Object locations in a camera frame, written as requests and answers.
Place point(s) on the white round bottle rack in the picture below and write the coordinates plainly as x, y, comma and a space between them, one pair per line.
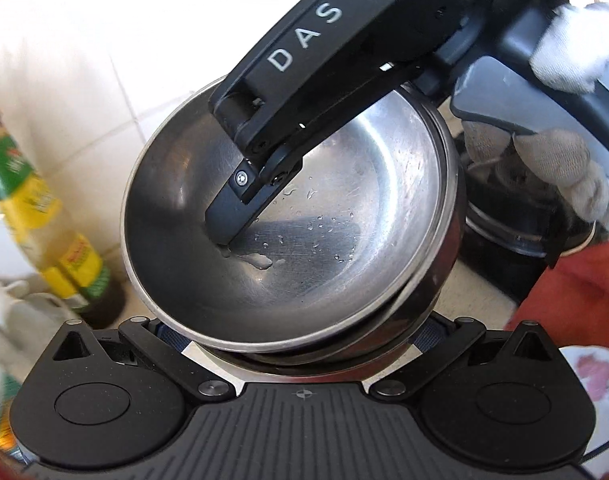
14, 320

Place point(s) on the red orange cloth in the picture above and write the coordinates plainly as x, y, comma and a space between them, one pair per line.
584, 285

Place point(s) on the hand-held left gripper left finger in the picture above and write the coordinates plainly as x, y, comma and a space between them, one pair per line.
157, 339

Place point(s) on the green label sauce bottle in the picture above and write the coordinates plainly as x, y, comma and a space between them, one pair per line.
29, 195

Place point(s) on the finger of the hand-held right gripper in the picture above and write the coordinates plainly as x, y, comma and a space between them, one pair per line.
304, 45

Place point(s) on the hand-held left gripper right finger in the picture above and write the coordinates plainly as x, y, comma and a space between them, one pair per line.
439, 342

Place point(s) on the white floral plate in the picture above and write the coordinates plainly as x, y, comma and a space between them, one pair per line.
599, 375

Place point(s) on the black gas stove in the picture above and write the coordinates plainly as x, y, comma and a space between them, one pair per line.
504, 272

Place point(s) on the person's right hand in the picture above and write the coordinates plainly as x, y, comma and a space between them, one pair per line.
554, 157

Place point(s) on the black burner grate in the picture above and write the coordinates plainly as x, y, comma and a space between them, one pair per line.
509, 230

